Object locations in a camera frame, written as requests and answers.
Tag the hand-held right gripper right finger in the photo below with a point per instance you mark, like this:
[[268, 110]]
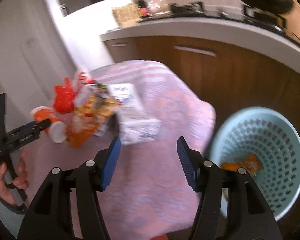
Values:
[[186, 162]]

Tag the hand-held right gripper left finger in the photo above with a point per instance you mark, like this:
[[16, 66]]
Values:
[[112, 162]]

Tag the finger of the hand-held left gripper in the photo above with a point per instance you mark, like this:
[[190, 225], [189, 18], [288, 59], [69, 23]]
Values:
[[44, 124], [28, 124]]

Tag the white printed carton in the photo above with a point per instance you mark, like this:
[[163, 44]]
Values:
[[140, 130]]

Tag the orange snack packet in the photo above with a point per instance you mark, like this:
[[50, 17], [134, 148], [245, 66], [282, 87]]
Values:
[[252, 165]]

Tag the light blue plastic basket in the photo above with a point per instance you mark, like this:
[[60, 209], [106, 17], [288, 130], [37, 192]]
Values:
[[277, 140]]

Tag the person's left forearm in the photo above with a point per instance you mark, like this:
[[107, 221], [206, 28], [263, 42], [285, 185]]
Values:
[[8, 213]]

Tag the person's left hand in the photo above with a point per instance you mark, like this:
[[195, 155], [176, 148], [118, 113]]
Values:
[[20, 170]]

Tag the orange paper cup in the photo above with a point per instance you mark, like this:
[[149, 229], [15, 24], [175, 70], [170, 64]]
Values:
[[57, 132], [41, 113]]

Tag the red plastic bag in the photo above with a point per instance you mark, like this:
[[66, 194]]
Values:
[[63, 100]]

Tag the orange crumpled wrapper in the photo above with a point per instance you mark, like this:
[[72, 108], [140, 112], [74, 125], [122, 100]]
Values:
[[77, 137]]

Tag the orange peel piece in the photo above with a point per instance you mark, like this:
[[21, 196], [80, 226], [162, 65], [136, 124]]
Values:
[[229, 166]]

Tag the yellow snack packet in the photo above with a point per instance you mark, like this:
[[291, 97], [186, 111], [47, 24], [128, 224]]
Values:
[[95, 112]]

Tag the red and white packet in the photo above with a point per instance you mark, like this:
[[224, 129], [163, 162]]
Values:
[[85, 78]]

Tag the pink patterned tablecloth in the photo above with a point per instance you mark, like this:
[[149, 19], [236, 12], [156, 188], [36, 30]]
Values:
[[160, 105]]

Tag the large white carton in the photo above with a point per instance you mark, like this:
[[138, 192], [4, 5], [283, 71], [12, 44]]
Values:
[[126, 97]]

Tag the brown wooden cabinet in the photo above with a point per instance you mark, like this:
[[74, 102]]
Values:
[[227, 75]]

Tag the white kitchen countertop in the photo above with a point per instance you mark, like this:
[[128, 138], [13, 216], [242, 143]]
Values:
[[190, 26]]

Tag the wicker basket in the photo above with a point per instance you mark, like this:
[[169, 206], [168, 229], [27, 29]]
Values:
[[126, 13]]

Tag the clear plastic bag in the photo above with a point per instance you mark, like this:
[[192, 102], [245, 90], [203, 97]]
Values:
[[155, 2]]

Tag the black gas stove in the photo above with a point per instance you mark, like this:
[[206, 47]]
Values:
[[262, 17]]

